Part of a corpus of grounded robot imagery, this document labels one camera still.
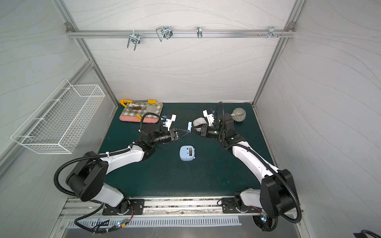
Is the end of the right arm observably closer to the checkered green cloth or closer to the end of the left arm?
the end of the left arm

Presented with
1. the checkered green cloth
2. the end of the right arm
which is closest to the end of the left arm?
the end of the right arm

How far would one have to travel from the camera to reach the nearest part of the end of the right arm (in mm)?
617
